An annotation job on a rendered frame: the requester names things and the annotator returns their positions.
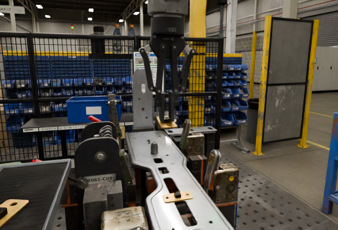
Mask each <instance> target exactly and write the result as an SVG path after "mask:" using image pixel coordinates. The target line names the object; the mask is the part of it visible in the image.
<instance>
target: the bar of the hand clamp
mask: <svg viewBox="0 0 338 230"><path fill-rule="evenodd" d="M117 103H119V104H120V105H121V104H122V102H121V99H118V101H116V100H115V99H110V101H109V102H108V103H106V104H107V105H109V106H111V110H112V115H113V120H114V124H115V126H116V130H117V131H121V129H120V124H119V119H118V114H117V109H116V104H117Z"/></svg>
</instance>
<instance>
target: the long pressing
mask: <svg viewBox="0 0 338 230"><path fill-rule="evenodd" d="M147 140H150V143H148V141H147ZM125 141H126V145H127V150H128V154H129V159H130V163H131V166H133V167H135V168H139V169H142V170H146V171H149V172H150V173H151V175H152V178H153V180H154V183H155V185H156V189H155V190H154V191H153V192H152V193H151V194H150V195H148V196H147V198H146V199H145V208H146V212H147V216H148V220H149V224H150V227H151V230H172V228H174V229H175V230H234V228H233V227H232V226H231V224H230V223H229V222H228V220H227V219H226V218H225V216H224V215H223V214H222V213H221V211H220V210H219V209H218V207H217V206H216V205H215V203H214V202H213V201H212V199H211V198H210V197H209V195H208V194H207V193H206V192H205V190H204V189H203V188H202V186H201V185H200V184H199V182H198V181H197V180H196V178H195V177H194V176H193V174H192V173H191V172H190V170H189V169H188V168H187V158H186V157H185V156H184V154H183V153H182V152H181V151H180V150H179V148H178V147H177V146H176V145H175V144H174V142H173V141H172V140H171V139H170V137H169V136H168V135H167V134H166V133H165V132H164V131H145V132H132V133H128V132H126V133H125ZM153 142H156V143H157V145H158V154H155V155H153V154H151V152H150V147H151V144H152V143H153ZM167 155H168V156H167ZM154 159H161V160H162V162H163V163H158V164H157V163H155V161H154ZM158 168H166V169H167V171H168V174H161V173H160V172H159V170H158ZM164 179H172V180H173V182H174V183H175V185H176V187H177V189H178V191H180V192H184V191H190V193H191V194H192V196H193V199H189V200H182V201H176V202H185V203H186V205H187V207H188V209H189V210H190V212H191V214H192V216H193V218H194V219H195V221H196V223H197V225H195V226H186V225H185V224H184V222H183V220H182V217H181V215H180V213H179V211H178V209H177V207H176V205H175V203H176V202H170V203H165V202H164V200H163V197H162V195H164V194H170V193H169V190H168V188H167V186H166V184H165V182H164ZM210 221H211V222H212V223H209V222H210Z"/></svg>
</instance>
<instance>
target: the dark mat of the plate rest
mask: <svg viewBox="0 0 338 230"><path fill-rule="evenodd" d="M67 163H68V162H66V163H55V164H45V165H35V166H25V167H14V168H5V169H2V170H1V171H0V205H1V204H3V203H4V202H5V201H7V200H9V199H18V200H28V201H29V204H28V205H27V206H25V207H24V208H23V209H22V210H21V211H20V212H19V213H17V214H16V215H15V216H14V217H13V218H12V219H10V220H9V221H8V222H7V223H6V224H5V225H4V226H2V227H1V228H0V230H42V228H43V225H44V223H45V220H46V218H47V215H48V212H49V210H50V207H51V205H52V202H53V199H54V197H55V194H56V192H57V189H58V186H59V184H60V181H61V179H62V176H63V173H64V171H65V168H66V166H67Z"/></svg>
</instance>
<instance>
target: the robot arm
mask: <svg viewBox="0 0 338 230"><path fill-rule="evenodd" d="M147 13H148V14H149V15H150V16H153V17H152V18H151V38H150V41H149V43H148V45H147V46H145V47H143V48H140V49H139V53H140V55H141V56H142V58H143V63H144V69H145V74H146V80H147V85H148V89H149V90H150V91H153V92H155V104H156V106H157V107H159V119H160V121H161V122H164V102H165V93H164V92H163V91H162V80H163V68H164V60H166V59H169V60H170V66H171V85H172V91H169V92H168V116H169V118H170V119H171V122H174V106H177V105H178V93H179V92H180V91H184V90H185V89H186V86H187V81H188V76H189V71H190V65H191V60H192V58H193V56H194V54H195V53H196V51H195V49H192V48H190V47H188V46H187V45H186V42H185V40H184V27H185V19H184V18H182V17H184V16H186V15H187V14H188V0H147ZM150 49H151V50H152V52H153V53H154V54H155V56H156V57H157V71H156V85H155V86H154V85H153V79H152V73H151V68H150V62H149V57H148V56H149V55H150V52H149V51H150ZM183 50H184V55H185V58H184V62H183V67H182V72H181V78H180V83H179V85H178V57H179V55H180V54H181V52H182V51H183Z"/></svg>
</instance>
